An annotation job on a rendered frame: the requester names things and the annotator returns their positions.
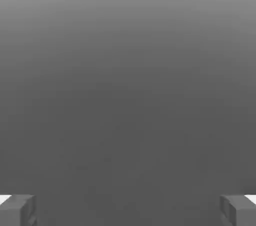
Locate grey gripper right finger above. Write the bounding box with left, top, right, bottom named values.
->
left=219, top=193, right=256, bottom=226

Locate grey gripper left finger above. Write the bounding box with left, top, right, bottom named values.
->
left=0, top=193, right=38, bottom=226

